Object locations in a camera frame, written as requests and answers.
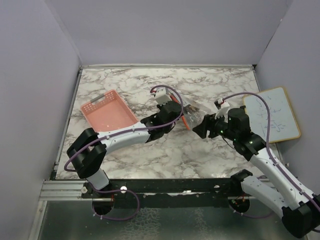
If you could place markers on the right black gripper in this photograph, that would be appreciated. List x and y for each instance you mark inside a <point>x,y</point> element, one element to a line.
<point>208,124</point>

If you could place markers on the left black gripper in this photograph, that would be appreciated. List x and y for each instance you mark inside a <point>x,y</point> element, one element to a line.
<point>159,106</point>

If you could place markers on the clear orange zip bag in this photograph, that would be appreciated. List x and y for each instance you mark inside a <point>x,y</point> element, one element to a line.
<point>193,112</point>

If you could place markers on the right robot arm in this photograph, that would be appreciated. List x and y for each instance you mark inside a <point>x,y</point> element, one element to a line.
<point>297,206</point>

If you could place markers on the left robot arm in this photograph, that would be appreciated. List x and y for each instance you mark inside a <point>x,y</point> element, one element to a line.
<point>87,152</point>

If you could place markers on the pink plastic basket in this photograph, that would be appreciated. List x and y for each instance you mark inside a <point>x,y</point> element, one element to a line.
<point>108,112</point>

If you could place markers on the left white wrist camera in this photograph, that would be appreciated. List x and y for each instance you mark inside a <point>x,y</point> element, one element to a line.
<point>162,96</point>

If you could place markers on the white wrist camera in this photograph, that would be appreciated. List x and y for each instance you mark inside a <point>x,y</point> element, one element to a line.
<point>222,108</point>
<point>162,96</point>

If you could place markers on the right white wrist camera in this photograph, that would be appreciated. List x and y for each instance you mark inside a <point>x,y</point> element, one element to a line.
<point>222,108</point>

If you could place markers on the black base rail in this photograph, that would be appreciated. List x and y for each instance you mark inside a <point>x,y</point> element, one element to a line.
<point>168,193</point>

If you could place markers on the small whiteboard yellow frame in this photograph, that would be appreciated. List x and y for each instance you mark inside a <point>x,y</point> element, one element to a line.
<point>283,124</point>

